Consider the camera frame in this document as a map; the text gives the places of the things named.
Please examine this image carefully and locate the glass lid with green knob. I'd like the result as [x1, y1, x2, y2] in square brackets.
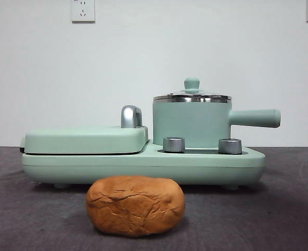
[153, 77, 232, 103]

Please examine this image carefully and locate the brown potato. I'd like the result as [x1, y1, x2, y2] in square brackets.
[85, 175, 186, 238]

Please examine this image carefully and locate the silver control knob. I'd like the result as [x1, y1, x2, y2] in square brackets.
[163, 136, 186, 153]
[218, 138, 243, 155]

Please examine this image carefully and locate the green breakfast maker base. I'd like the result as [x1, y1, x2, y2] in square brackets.
[21, 139, 266, 190]

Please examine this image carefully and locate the green hinged griddle cover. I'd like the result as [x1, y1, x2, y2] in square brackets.
[19, 125, 150, 155]

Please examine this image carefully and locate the chrome griddle cover handle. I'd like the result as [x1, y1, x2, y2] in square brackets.
[120, 105, 145, 129]

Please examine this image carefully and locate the green pot with handle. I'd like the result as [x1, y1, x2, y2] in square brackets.
[152, 95, 282, 147]

